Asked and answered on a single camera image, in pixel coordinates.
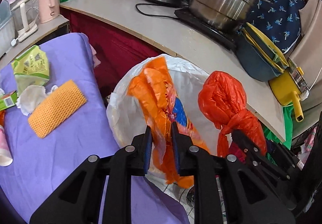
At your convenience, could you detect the red plastic bag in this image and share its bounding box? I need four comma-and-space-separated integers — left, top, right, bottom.
198, 71, 267, 157

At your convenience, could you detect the orange foam net sleeve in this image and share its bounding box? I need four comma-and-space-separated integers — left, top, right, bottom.
28, 80, 87, 138

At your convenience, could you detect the orange snack wrapper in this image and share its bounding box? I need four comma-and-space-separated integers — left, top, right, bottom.
128, 57, 209, 189

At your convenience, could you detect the green wasabi box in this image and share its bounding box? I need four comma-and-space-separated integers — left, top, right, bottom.
0, 91, 18, 111

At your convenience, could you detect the green snack bag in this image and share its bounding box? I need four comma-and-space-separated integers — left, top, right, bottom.
11, 45, 50, 96

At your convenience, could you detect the pink white paper cup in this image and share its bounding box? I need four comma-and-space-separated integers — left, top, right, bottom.
0, 126, 13, 167

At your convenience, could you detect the white trash bin bag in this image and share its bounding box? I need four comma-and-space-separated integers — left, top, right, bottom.
106, 54, 219, 217

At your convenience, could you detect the purple tablecloth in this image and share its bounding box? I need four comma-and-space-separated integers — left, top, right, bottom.
0, 32, 191, 224

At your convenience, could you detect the yellow saucepan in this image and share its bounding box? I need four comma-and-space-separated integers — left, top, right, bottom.
268, 58, 310, 122

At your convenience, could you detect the black induction cooker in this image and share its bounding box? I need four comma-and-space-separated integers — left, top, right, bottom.
174, 8, 237, 52

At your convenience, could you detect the blue patterned cloth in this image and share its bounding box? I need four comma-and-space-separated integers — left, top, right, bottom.
123, 0, 306, 53

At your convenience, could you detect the grey dish rack box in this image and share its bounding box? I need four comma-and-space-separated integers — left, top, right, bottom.
0, 0, 15, 57

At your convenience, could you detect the white glass kettle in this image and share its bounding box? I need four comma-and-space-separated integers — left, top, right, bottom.
11, 0, 38, 42

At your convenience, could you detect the pink electric kettle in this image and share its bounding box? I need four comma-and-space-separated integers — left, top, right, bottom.
38, 0, 60, 24

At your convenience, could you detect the black power cable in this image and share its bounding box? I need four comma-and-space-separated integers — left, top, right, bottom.
135, 2, 178, 20

